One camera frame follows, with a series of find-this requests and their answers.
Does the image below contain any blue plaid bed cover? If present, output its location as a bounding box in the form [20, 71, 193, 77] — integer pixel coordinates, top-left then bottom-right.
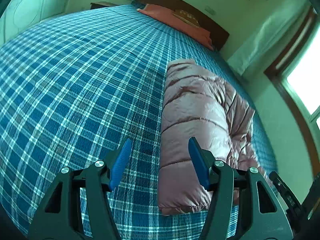
[0, 2, 279, 240]

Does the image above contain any right window curtain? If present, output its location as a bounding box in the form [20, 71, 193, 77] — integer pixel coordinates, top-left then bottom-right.
[227, 0, 310, 76]

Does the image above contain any red pillow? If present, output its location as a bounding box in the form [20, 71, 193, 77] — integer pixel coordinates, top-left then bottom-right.
[137, 4, 214, 50]

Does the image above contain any brown embroidered cushion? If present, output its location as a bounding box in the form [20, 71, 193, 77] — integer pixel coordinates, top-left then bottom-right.
[172, 9, 200, 28]

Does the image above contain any white wall socket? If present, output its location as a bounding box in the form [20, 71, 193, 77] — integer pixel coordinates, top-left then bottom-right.
[205, 6, 216, 16]

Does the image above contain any right window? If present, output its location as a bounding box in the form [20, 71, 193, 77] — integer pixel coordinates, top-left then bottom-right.
[264, 7, 319, 176]

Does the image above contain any dark wooden headboard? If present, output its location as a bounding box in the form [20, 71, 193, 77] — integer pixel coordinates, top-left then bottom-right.
[135, 0, 229, 51]

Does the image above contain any dark wooden nightstand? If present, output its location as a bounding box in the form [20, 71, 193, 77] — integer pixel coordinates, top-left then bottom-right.
[90, 2, 118, 10]

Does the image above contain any pink quilted puffer jacket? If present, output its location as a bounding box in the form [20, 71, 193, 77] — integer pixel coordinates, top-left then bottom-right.
[158, 59, 267, 216]

